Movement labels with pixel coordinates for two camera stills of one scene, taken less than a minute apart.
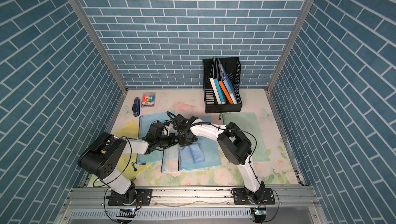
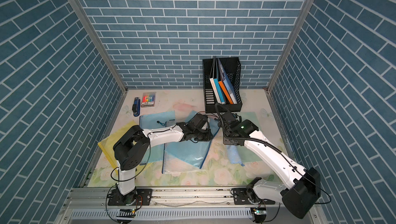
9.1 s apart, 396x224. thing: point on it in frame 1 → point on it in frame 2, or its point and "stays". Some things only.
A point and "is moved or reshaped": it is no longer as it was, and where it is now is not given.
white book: [214, 90] stays
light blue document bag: [211, 153] is moved or reshaped
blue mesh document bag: [145, 123] stays
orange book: [225, 92] stays
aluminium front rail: [291, 206] stays
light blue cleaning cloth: [196, 152] is moved or reshaped
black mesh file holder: [211, 104] stays
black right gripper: [182, 143] → [225, 138]
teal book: [220, 94] stays
